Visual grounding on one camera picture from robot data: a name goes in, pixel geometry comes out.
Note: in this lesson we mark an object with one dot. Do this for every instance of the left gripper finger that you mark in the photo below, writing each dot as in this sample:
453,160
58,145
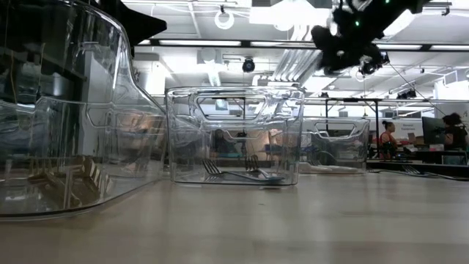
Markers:
139,25

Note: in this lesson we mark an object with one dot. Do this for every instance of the clear plastic bin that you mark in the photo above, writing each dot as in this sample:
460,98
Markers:
121,124
234,121
55,128
337,146

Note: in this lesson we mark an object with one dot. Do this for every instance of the silver fork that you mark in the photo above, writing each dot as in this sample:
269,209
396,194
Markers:
252,163

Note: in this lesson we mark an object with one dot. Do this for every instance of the white ceiling light panel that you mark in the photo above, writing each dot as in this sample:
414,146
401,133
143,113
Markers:
286,12

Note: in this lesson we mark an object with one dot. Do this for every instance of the black ceiling cameras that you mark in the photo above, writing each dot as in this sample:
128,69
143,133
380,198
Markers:
406,94

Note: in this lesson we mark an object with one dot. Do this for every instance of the person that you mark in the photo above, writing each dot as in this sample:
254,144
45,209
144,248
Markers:
387,141
456,135

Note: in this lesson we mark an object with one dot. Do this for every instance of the black computer monitor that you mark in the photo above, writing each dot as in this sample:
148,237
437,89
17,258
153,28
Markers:
433,130

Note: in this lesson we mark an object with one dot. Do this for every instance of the dark background desk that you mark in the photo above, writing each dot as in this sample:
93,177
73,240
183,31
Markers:
425,157

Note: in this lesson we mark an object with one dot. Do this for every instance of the black ceiling camera cluster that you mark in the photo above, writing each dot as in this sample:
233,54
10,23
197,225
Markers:
372,67

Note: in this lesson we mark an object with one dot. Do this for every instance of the silver ceiling duct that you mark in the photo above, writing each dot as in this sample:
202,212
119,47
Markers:
293,67

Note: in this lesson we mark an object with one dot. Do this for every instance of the black hanging camera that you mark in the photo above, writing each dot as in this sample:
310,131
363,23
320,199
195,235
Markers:
248,66

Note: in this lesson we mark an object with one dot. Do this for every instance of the white wall sign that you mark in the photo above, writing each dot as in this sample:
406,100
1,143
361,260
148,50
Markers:
406,127

